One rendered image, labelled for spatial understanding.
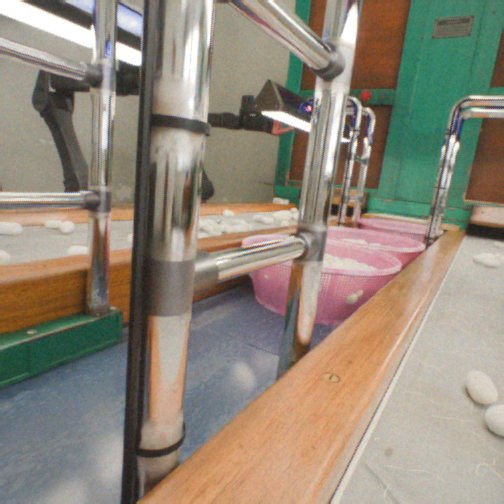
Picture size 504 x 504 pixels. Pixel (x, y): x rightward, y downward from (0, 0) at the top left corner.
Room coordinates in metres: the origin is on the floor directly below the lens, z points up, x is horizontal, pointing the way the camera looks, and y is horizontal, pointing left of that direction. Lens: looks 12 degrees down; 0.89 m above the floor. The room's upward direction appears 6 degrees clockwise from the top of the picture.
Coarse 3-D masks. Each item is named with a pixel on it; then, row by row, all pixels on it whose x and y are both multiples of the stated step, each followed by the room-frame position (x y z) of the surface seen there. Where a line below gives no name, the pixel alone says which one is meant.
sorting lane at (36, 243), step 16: (80, 224) 0.78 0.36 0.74; (112, 224) 0.83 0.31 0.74; (128, 224) 0.85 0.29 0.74; (256, 224) 1.10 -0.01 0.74; (272, 224) 1.14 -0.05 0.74; (288, 224) 1.18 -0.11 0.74; (0, 240) 0.57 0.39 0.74; (16, 240) 0.58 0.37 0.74; (32, 240) 0.60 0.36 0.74; (48, 240) 0.61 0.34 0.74; (64, 240) 0.62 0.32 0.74; (80, 240) 0.63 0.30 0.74; (112, 240) 0.66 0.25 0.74; (16, 256) 0.49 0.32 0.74; (32, 256) 0.50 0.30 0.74; (48, 256) 0.51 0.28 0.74; (64, 256) 0.52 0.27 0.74
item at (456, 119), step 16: (480, 96) 0.95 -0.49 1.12; (496, 96) 0.94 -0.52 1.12; (464, 112) 1.10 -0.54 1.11; (480, 112) 1.08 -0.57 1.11; (496, 112) 1.06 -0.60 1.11; (448, 128) 0.98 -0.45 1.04; (448, 144) 0.97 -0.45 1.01; (448, 160) 0.97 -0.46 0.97; (448, 176) 1.10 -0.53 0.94; (432, 208) 0.98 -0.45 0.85; (432, 224) 0.97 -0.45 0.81; (432, 240) 0.97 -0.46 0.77
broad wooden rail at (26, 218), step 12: (120, 204) 1.00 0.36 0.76; (132, 204) 1.03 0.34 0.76; (204, 204) 1.26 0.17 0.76; (216, 204) 1.31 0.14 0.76; (228, 204) 1.36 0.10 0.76; (240, 204) 1.42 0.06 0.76; (252, 204) 1.48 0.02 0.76; (264, 204) 1.55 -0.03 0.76; (276, 204) 1.62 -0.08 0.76; (288, 204) 1.71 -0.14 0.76; (0, 216) 0.67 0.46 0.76; (12, 216) 0.69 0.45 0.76; (24, 216) 0.70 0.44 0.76; (36, 216) 0.72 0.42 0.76; (48, 216) 0.74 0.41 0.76; (60, 216) 0.76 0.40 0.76; (72, 216) 0.79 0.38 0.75; (84, 216) 0.81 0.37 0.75; (120, 216) 0.89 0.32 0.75; (132, 216) 0.92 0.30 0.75
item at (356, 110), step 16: (352, 112) 1.26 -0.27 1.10; (368, 112) 1.23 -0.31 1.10; (352, 128) 1.10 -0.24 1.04; (368, 128) 1.23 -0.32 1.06; (352, 144) 1.09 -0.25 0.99; (368, 144) 1.22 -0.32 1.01; (352, 160) 1.09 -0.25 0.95; (368, 160) 1.23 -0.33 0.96; (336, 224) 1.10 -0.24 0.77; (352, 224) 1.23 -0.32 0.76
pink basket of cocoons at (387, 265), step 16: (256, 240) 0.70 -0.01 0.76; (352, 256) 0.73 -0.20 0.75; (368, 256) 0.70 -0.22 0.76; (384, 256) 0.67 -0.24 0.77; (256, 272) 0.58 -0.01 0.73; (272, 272) 0.55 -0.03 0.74; (288, 272) 0.53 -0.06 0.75; (336, 272) 0.51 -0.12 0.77; (352, 272) 0.51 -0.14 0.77; (368, 272) 0.52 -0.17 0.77; (384, 272) 0.53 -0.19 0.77; (256, 288) 0.60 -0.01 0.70; (272, 288) 0.56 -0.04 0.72; (336, 288) 0.52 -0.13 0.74; (352, 288) 0.52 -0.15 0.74; (368, 288) 0.53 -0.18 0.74; (272, 304) 0.56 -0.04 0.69; (320, 304) 0.53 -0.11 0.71; (336, 304) 0.53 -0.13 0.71; (352, 304) 0.53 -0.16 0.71; (320, 320) 0.54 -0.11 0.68; (336, 320) 0.54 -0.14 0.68
